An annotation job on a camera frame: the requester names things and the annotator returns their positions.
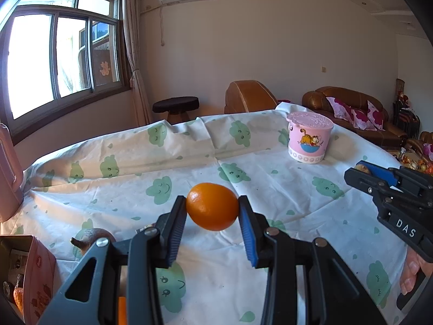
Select pink cartoon cup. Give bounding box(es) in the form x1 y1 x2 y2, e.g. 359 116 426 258
286 111 334 165

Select pink electric kettle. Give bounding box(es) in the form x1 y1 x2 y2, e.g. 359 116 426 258
0 123 24 223

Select brown leather chair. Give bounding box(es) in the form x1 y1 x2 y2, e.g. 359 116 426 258
224 80 280 115

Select brown round fruit with stem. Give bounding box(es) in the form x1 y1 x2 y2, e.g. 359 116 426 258
70 227 117 256

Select cluttered coffee table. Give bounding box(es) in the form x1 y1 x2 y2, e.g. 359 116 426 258
389 147 433 177

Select dark round stool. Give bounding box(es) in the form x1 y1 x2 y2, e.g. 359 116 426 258
152 96 200 124

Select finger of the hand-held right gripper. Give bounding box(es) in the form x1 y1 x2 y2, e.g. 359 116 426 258
344 167 390 197
361 160 399 187

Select white air conditioner pipe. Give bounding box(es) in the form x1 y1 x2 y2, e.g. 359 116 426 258
159 5 166 46

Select dark wooden chair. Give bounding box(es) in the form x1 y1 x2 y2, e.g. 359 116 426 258
392 79 422 139

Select sliding window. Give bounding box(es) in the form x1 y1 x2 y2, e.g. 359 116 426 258
0 0 131 132

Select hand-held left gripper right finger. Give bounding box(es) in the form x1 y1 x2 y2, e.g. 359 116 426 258
238 195 388 325

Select brown leather sofa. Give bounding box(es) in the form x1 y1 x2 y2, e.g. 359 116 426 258
302 86 408 148

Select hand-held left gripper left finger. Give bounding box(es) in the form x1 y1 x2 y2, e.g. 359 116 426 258
35 196 188 325

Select person's right hand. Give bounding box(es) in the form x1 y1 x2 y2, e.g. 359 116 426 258
399 247 432 296

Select white tablecloth with green clouds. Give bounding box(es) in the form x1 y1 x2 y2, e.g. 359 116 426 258
0 101 415 325

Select floral cushion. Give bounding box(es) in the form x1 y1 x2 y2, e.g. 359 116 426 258
350 100 388 131
326 96 356 119

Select beige curtain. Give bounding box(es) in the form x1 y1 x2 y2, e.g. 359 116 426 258
122 0 153 127

